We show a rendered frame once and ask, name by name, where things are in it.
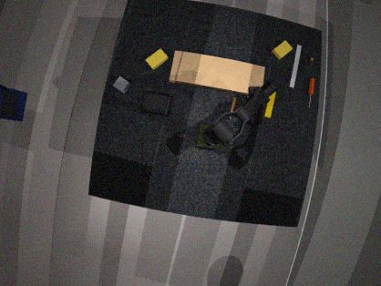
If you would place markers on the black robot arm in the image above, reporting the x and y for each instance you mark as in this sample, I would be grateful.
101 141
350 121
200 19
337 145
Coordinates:
221 132

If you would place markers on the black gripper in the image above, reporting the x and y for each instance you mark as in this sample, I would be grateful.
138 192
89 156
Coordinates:
256 119

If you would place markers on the yellow rectangular block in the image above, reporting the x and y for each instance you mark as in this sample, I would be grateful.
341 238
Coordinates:
157 59
282 49

